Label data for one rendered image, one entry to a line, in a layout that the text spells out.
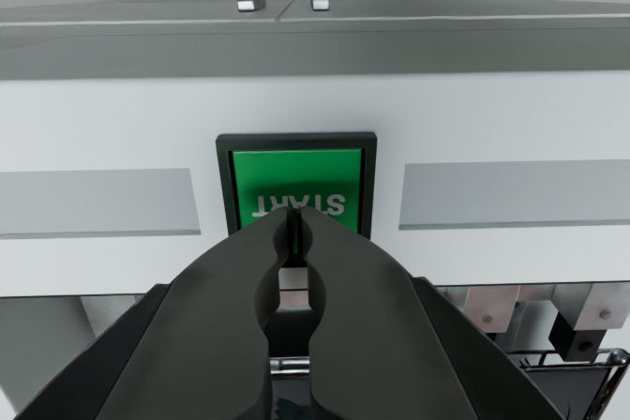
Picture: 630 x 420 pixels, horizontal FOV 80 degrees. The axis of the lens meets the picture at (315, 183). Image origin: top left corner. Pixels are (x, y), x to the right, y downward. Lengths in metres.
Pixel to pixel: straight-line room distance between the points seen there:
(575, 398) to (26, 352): 0.39
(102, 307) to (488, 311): 0.25
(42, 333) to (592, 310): 0.34
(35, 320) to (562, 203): 0.27
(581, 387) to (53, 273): 0.37
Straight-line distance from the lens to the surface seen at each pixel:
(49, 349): 0.29
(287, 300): 0.29
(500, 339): 0.41
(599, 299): 0.32
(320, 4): 0.47
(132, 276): 0.18
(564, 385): 0.39
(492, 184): 0.17
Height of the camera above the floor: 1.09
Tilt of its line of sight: 63 degrees down
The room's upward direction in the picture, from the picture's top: 177 degrees clockwise
